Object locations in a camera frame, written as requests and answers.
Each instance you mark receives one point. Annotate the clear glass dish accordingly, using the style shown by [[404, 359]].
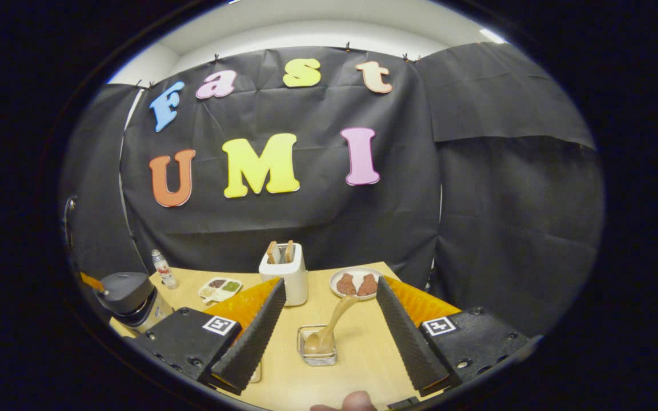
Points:
[[256, 372]]

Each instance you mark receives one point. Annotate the clear plastic bottle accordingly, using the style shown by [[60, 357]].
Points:
[[165, 271]]

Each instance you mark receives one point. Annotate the white toaster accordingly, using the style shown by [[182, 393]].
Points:
[[289, 279]]

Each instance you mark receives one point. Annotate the brown meat piece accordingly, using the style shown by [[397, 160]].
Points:
[[368, 285], [345, 284]]

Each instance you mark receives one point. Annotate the white divided condiment tray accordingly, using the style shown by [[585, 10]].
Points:
[[220, 289]]

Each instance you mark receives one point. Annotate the white round plate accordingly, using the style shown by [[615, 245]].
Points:
[[356, 270]]

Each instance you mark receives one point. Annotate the silver black rice cooker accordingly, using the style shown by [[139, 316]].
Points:
[[132, 297]]

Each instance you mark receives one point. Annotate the wooden spoon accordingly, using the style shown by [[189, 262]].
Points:
[[334, 319]]

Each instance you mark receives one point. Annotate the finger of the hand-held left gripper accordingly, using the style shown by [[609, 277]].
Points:
[[91, 282]]

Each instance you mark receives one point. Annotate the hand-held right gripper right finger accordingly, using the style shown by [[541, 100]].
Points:
[[412, 342]]

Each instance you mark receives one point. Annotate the toast slice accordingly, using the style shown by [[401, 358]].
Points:
[[273, 253], [289, 251]]

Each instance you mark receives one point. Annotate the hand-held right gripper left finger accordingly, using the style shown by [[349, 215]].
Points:
[[249, 342]]

